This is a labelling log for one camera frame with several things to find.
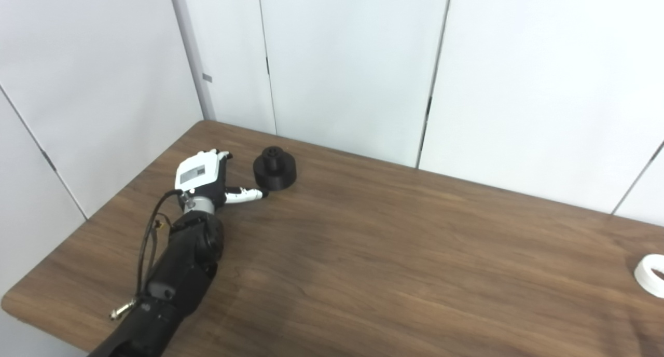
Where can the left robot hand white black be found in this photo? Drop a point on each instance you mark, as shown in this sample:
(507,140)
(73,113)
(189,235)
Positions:
(197,175)

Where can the gray partition post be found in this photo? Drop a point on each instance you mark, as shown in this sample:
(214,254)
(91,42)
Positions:
(193,51)

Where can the round black stepped part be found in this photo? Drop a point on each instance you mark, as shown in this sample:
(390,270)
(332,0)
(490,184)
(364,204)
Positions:
(275,175)

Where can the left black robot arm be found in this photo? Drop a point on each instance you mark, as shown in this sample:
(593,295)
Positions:
(181,274)

